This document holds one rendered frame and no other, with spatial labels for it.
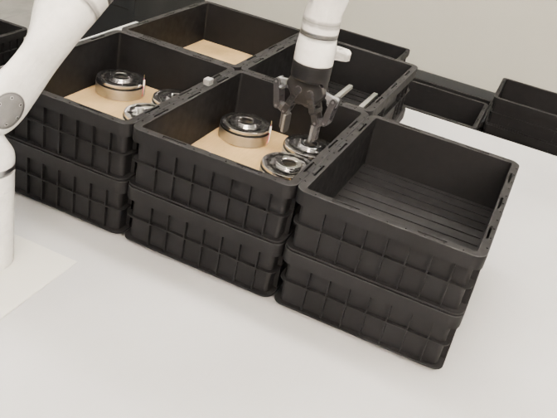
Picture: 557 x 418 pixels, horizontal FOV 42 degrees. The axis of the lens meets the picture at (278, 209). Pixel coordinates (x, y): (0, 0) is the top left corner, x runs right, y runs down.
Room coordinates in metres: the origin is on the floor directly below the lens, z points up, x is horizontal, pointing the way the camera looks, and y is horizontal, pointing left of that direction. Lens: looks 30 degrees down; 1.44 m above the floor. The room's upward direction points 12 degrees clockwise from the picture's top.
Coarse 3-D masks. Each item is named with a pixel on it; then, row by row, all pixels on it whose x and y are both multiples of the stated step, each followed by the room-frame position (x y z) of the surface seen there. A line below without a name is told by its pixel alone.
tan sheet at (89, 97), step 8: (88, 88) 1.41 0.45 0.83; (152, 88) 1.49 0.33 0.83; (72, 96) 1.35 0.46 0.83; (80, 96) 1.36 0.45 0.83; (88, 96) 1.37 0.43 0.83; (96, 96) 1.38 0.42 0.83; (144, 96) 1.43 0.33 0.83; (152, 96) 1.44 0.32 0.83; (88, 104) 1.33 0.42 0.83; (96, 104) 1.34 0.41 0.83; (104, 104) 1.35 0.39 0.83; (112, 104) 1.35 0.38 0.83; (120, 104) 1.36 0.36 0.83; (128, 104) 1.37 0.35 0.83; (104, 112) 1.31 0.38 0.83; (112, 112) 1.32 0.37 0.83; (120, 112) 1.33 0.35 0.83
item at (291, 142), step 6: (288, 138) 1.30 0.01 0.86; (294, 138) 1.32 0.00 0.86; (300, 138) 1.31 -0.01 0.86; (318, 138) 1.33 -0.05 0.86; (288, 144) 1.27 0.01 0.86; (294, 144) 1.28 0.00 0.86; (324, 144) 1.31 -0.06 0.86; (288, 150) 1.26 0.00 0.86; (294, 150) 1.25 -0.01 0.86; (300, 150) 1.26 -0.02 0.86; (306, 150) 1.26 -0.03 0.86; (306, 156) 1.24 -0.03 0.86; (312, 156) 1.24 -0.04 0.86
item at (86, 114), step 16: (112, 32) 1.50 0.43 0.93; (128, 32) 1.53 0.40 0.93; (176, 48) 1.49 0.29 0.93; (224, 64) 1.45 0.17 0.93; (48, 96) 1.12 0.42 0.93; (176, 96) 1.23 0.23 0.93; (64, 112) 1.11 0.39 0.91; (80, 112) 1.09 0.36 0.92; (96, 112) 1.09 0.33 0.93; (144, 112) 1.13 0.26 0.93; (112, 128) 1.08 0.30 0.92; (128, 128) 1.07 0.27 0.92
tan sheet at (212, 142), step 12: (216, 132) 1.33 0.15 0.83; (276, 132) 1.39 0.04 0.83; (192, 144) 1.25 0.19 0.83; (204, 144) 1.26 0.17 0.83; (216, 144) 1.27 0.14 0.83; (228, 144) 1.28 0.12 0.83; (276, 144) 1.33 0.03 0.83; (228, 156) 1.23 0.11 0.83; (240, 156) 1.24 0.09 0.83; (252, 156) 1.26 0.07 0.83
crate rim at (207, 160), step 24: (240, 72) 1.42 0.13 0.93; (192, 96) 1.25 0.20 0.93; (144, 120) 1.10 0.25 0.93; (360, 120) 1.30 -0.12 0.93; (144, 144) 1.06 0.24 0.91; (168, 144) 1.04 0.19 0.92; (336, 144) 1.16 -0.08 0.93; (216, 168) 1.01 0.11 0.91; (240, 168) 1.00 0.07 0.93; (312, 168) 1.05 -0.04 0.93; (288, 192) 0.98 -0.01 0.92
